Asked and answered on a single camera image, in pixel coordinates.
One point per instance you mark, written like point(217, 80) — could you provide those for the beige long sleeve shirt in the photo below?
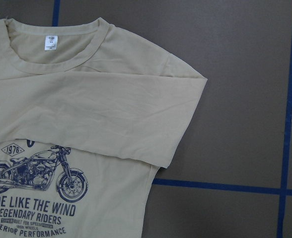
point(88, 115)

